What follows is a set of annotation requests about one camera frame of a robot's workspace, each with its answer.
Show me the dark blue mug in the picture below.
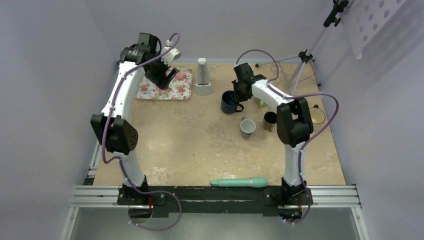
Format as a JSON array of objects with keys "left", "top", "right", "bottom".
[{"left": 220, "top": 90, "right": 245, "bottom": 114}]

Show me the green mug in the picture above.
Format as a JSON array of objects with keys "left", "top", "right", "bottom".
[{"left": 255, "top": 97, "right": 265, "bottom": 108}]

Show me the grey mug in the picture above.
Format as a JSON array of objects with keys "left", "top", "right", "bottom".
[{"left": 239, "top": 116, "right": 256, "bottom": 139}]

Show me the brown mug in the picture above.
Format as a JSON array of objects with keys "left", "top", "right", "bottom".
[{"left": 262, "top": 111, "right": 277, "bottom": 132}]

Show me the cream mug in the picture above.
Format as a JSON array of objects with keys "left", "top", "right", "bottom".
[{"left": 309, "top": 104, "right": 327, "bottom": 125}]

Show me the teal cylindrical tool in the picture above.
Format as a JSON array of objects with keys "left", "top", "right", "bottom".
[{"left": 210, "top": 176, "right": 268, "bottom": 188}]

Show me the perforated music stand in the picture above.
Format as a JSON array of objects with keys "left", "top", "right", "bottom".
[{"left": 255, "top": 0, "right": 424, "bottom": 88}]

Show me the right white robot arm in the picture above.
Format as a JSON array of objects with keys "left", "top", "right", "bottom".
[{"left": 232, "top": 63, "right": 314, "bottom": 204}]

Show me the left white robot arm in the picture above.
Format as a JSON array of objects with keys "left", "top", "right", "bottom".
[{"left": 90, "top": 32, "right": 181, "bottom": 205}]

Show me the floral tray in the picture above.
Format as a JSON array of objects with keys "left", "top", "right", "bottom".
[{"left": 135, "top": 68, "right": 193, "bottom": 101}]

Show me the white metronome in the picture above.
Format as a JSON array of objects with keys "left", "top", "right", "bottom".
[{"left": 194, "top": 58, "right": 213, "bottom": 96}]

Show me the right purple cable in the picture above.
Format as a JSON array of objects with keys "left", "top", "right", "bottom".
[{"left": 235, "top": 49, "right": 340, "bottom": 226}]

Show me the purple cable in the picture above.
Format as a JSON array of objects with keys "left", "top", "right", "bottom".
[
  {"left": 235, "top": 49, "right": 340, "bottom": 226},
  {"left": 100, "top": 32, "right": 183, "bottom": 233}
]

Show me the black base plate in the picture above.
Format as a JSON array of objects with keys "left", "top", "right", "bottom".
[{"left": 116, "top": 185, "right": 310, "bottom": 219}]

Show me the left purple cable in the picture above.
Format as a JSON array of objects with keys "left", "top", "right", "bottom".
[{"left": 100, "top": 32, "right": 183, "bottom": 233}]

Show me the aluminium frame rail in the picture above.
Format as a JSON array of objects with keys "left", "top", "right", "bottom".
[{"left": 59, "top": 59, "right": 370, "bottom": 240}]

